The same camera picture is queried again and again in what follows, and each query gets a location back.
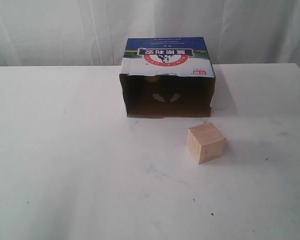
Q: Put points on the yellow ball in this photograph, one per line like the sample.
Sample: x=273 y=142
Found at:
x=152 y=79

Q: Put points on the blue white cardboard box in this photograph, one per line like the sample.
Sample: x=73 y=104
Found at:
x=187 y=78

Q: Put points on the wooden cube block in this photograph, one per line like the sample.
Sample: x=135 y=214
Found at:
x=205 y=142

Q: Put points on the white curtain backdrop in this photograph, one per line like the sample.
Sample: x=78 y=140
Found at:
x=94 y=32

